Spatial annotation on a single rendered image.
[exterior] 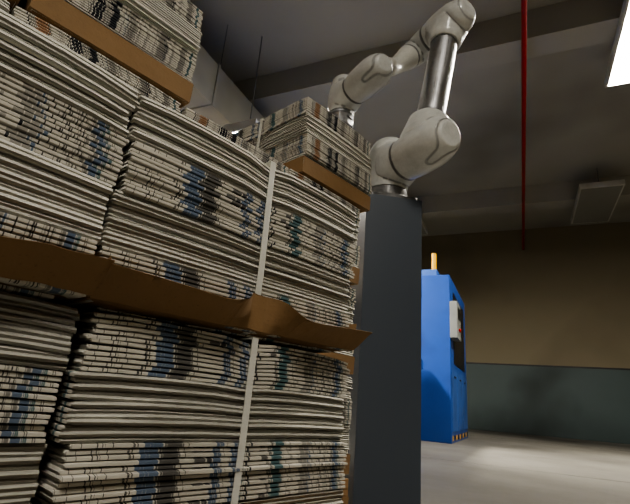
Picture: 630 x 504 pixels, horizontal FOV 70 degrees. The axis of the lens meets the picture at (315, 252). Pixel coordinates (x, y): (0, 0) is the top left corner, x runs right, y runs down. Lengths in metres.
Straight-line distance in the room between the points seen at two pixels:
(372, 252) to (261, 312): 0.99
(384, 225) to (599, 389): 8.93
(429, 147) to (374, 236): 0.34
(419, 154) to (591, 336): 9.01
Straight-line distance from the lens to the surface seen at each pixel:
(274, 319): 0.55
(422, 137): 1.54
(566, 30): 5.38
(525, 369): 10.18
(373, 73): 1.55
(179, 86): 0.96
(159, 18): 1.00
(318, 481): 0.64
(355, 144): 1.35
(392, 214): 1.58
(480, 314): 10.37
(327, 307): 0.65
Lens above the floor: 0.31
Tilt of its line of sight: 18 degrees up
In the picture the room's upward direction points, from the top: 5 degrees clockwise
